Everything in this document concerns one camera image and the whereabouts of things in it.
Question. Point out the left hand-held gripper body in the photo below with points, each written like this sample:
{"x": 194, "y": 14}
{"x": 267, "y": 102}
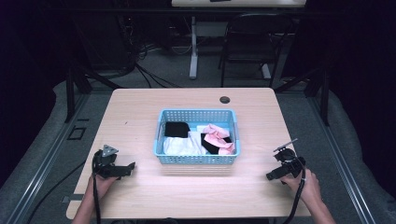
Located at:
{"x": 105, "y": 160}

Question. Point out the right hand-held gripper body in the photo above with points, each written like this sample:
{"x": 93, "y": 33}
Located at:
{"x": 289, "y": 161}

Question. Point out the person's left hand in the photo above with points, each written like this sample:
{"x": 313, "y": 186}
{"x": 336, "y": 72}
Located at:
{"x": 104, "y": 184}

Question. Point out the person's right hand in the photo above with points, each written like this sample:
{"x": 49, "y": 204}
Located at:
{"x": 305, "y": 188}

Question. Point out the white cloth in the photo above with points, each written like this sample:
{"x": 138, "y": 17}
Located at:
{"x": 183, "y": 145}

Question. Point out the black sock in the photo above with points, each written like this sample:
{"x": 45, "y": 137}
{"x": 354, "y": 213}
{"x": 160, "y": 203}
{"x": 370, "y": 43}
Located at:
{"x": 176, "y": 129}
{"x": 210, "y": 146}

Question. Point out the pink sock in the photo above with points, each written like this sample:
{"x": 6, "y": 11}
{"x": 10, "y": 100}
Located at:
{"x": 219, "y": 138}

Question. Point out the light blue plastic basket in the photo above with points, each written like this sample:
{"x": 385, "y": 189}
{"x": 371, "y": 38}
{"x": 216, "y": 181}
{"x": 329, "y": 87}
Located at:
{"x": 196, "y": 159}

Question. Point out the black metal stand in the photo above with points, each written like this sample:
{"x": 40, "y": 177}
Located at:
{"x": 77, "y": 84}
{"x": 320, "y": 90}

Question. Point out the black folding chair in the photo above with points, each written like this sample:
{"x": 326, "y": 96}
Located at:
{"x": 256, "y": 46}

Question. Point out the white desk with leg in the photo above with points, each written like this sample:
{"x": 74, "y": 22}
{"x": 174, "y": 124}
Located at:
{"x": 236, "y": 3}

